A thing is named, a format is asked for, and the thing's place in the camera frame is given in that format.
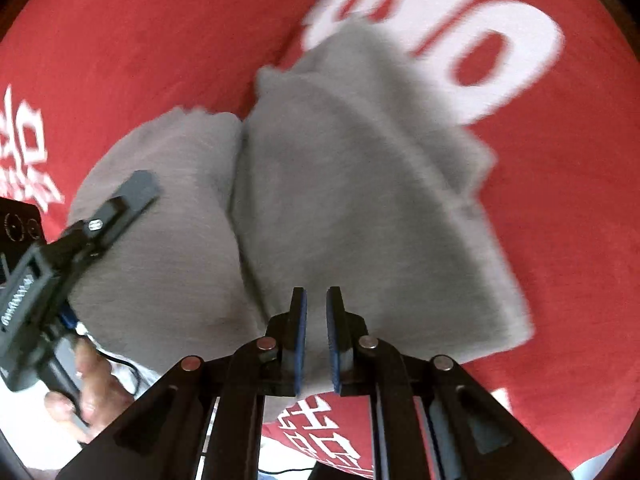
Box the red wedding blanket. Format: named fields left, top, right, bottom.
left=1, top=0, right=639, bottom=477

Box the grey fleece garment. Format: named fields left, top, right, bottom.
left=70, top=21, right=534, bottom=396

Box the person's left hand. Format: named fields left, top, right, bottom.
left=44, top=337, right=134, bottom=444

